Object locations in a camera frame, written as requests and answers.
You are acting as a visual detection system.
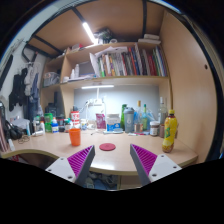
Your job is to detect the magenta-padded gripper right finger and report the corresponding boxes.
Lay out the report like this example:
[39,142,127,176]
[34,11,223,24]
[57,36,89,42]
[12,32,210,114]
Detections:
[129,143,183,187]

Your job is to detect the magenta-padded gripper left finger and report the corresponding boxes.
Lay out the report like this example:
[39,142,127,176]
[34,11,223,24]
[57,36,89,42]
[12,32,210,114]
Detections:
[45,144,96,188]

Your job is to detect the yellow-labelled drink bottle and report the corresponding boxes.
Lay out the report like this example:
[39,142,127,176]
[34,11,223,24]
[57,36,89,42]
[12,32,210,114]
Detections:
[162,109,179,154]

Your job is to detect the orange plastic cup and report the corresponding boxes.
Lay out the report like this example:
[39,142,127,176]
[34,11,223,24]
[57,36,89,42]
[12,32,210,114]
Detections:
[68,128,82,147]

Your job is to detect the flat round red coaster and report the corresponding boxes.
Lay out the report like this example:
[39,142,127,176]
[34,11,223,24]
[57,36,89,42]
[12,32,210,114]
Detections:
[98,142,117,152]

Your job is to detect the brown jar with white lid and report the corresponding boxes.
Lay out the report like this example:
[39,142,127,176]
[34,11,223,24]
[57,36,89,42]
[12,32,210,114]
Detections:
[149,120,161,137]

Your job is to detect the brown mug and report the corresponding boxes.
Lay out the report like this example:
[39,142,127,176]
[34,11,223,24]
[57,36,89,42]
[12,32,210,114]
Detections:
[159,124,167,139]

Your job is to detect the clear bottle with green cap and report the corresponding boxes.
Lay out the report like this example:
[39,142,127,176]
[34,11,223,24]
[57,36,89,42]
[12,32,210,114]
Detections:
[141,103,149,132]

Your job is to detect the red and white canister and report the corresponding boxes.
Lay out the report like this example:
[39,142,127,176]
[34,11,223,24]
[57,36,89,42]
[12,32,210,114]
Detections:
[70,110,81,129]

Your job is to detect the white bottle with blue label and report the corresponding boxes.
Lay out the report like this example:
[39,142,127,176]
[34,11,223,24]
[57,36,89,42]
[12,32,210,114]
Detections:
[50,117,60,134]

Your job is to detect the grey shaker bottle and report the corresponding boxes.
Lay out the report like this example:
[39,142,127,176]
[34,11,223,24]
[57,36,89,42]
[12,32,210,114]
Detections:
[123,106,135,134]

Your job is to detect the pink packet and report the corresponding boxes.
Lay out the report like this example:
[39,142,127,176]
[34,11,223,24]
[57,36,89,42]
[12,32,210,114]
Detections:
[95,113,107,130]

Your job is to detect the clear bottle with yellow cap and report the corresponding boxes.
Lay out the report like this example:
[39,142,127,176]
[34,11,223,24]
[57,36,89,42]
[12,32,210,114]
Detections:
[134,100,144,133]

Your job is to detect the blue and white carton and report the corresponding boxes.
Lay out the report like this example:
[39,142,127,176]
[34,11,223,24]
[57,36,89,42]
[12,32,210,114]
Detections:
[106,113,122,133]

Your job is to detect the tall clear glass bottle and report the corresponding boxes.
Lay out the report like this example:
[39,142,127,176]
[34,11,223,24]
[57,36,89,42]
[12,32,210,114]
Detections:
[157,96,169,126]

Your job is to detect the green plastic container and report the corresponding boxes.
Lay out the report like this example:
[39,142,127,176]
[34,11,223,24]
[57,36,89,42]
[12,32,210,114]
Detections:
[44,112,54,133]

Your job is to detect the dark green glass bottle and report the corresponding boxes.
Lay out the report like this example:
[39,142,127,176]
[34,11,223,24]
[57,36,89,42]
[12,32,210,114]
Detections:
[120,103,128,131]

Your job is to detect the under-shelf light strip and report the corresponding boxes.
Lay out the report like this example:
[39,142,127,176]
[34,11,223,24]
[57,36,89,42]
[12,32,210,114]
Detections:
[81,84,115,90]

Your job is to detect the hanging dark clothes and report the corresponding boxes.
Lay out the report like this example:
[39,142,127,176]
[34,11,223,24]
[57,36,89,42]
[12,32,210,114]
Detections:
[8,66,41,113]

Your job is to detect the ceiling light strip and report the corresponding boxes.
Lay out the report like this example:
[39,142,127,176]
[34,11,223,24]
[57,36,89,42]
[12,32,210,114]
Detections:
[82,21,98,45]

